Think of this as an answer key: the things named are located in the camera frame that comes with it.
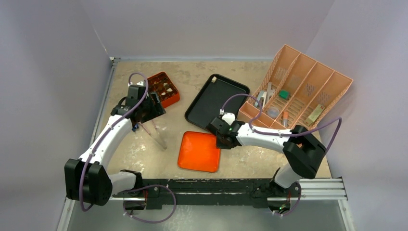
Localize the orange box lid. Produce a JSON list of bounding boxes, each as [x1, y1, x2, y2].
[[178, 131, 221, 173]]

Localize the pink metal tongs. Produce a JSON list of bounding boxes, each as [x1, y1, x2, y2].
[[140, 119, 167, 150]]

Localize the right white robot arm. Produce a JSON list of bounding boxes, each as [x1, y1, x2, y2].
[[206, 113, 327, 196]]

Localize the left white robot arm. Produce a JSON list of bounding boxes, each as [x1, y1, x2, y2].
[[64, 85, 165, 206]]

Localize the orange chocolate box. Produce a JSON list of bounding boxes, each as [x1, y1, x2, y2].
[[148, 72, 180, 108]]

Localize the black tray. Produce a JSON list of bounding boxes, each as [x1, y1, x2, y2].
[[184, 74, 250, 129]]

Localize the light blue stapler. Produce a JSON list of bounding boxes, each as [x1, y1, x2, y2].
[[254, 90, 268, 108]]

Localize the paper clip jar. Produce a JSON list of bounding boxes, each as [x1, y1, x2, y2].
[[267, 107, 280, 119]]

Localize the glue stick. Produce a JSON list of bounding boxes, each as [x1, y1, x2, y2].
[[282, 111, 288, 127]]

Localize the green eraser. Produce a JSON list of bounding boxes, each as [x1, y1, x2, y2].
[[279, 90, 290, 100]]

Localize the pink desk organizer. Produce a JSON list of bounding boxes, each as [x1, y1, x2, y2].
[[238, 45, 353, 130]]

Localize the staple box in organizer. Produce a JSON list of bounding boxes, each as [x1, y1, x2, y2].
[[305, 104, 325, 126]]

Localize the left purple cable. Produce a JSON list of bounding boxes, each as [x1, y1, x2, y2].
[[78, 72, 177, 225]]

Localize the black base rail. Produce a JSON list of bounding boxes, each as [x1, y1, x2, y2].
[[112, 178, 301, 212]]

